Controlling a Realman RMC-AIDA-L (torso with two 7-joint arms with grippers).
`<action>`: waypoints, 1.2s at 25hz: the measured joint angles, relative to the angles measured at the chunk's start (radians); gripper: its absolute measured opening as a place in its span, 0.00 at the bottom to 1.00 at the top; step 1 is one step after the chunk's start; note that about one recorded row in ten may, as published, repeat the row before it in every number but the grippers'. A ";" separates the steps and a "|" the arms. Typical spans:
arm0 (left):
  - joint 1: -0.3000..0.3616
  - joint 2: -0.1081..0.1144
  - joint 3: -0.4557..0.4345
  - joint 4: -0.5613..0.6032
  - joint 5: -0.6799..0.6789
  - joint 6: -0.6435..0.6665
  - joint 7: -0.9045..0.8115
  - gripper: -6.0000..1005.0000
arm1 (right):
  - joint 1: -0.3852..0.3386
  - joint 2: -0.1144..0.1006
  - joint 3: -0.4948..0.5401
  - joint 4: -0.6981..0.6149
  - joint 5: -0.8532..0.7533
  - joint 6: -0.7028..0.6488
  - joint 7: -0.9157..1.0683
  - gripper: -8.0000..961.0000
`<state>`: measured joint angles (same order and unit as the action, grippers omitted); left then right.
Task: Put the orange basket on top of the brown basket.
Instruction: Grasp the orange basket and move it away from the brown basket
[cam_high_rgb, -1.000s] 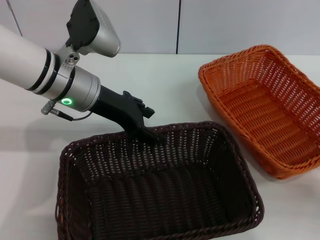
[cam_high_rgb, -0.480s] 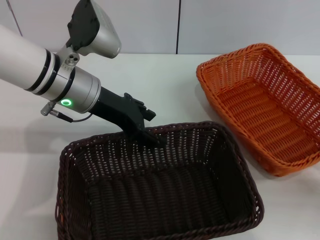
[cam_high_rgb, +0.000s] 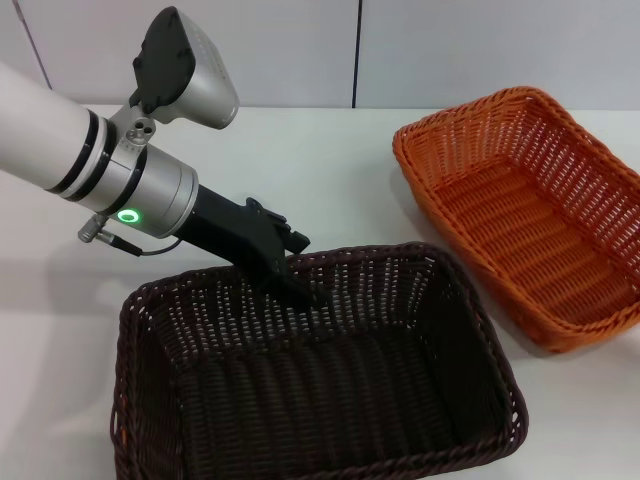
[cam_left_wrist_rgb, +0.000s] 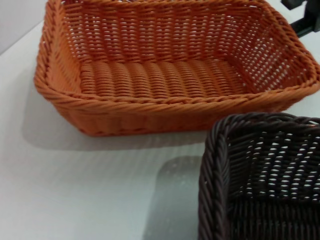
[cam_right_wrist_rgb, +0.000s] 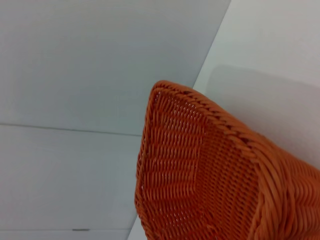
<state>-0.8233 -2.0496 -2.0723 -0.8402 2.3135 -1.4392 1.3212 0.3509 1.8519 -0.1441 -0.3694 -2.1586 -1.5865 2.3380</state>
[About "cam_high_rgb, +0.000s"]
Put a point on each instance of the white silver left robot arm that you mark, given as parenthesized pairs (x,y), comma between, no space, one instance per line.
(40,130)

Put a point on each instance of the orange wicker basket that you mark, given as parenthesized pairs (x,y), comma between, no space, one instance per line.
(525,235)

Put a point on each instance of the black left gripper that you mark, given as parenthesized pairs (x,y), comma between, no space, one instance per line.
(235,230)

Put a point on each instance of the dark brown wicker basket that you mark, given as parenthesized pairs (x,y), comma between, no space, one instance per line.
(325,390)

